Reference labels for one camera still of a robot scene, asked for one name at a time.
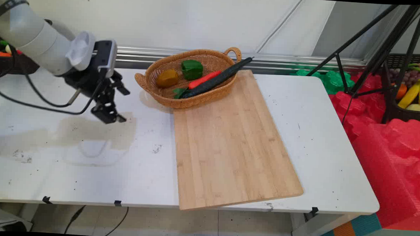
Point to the green foam sheet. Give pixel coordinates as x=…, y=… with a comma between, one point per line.
x=334, y=82

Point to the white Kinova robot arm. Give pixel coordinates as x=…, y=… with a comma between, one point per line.
x=32, y=35

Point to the red foam sheets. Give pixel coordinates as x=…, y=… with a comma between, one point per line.
x=389, y=157

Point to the brown toy potato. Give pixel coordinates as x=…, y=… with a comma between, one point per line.
x=167, y=78

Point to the aluminium wall rail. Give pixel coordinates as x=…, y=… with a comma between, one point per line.
x=287, y=60

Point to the teal orange foam mat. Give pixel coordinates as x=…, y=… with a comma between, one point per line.
x=361, y=227

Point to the white toy radish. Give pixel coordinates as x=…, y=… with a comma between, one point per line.
x=8, y=48

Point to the bamboo cutting board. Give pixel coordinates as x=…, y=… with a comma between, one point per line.
x=230, y=143

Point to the small orange toy carrot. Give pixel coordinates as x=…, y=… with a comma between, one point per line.
x=4, y=54

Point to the black tape piece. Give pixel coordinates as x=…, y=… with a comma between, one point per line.
x=118, y=203
x=47, y=199
x=314, y=210

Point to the green toy bell pepper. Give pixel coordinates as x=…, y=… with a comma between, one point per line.
x=192, y=69

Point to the large yellow toy banana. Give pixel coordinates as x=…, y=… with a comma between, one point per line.
x=408, y=95

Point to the white table leg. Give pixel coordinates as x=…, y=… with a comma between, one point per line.
x=318, y=225

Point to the orange toy fruit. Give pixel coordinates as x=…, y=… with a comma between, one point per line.
x=401, y=91

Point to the small green toy vegetable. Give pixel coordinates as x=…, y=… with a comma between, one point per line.
x=4, y=42

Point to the black camera tripod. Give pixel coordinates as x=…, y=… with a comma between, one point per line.
x=386, y=47

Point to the black silver wrist camera box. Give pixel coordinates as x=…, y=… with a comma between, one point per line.
x=106, y=55

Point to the dark woven basket with fruit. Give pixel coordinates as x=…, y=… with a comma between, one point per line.
x=401, y=114

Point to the red green toy fruit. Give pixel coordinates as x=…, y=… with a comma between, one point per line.
x=419, y=67

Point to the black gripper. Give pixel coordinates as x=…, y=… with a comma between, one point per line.
x=85, y=81

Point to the red toy carrot with leaves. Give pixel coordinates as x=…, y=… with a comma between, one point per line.
x=204, y=79

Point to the pale yellow toy fruit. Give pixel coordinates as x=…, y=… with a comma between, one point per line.
x=416, y=107

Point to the purple toy grapes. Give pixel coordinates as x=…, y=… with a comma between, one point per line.
x=408, y=77

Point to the dark green toy cucumber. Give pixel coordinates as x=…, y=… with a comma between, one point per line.
x=218, y=79

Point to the dark woven basket with vegetables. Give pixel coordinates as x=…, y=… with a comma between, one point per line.
x=15, y=67

